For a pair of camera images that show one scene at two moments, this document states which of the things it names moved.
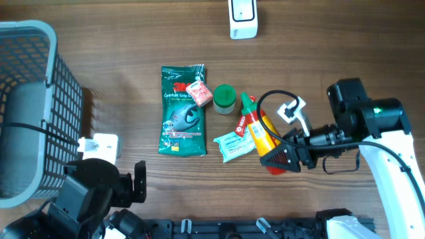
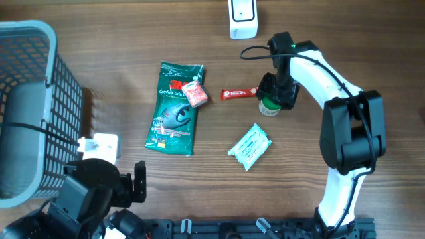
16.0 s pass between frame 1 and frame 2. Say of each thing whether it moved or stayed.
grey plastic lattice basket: stayed
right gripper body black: moved
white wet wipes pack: moved
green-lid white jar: moved
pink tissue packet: moved
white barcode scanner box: stayed
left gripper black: stayed
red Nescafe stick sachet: moved
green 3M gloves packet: moved
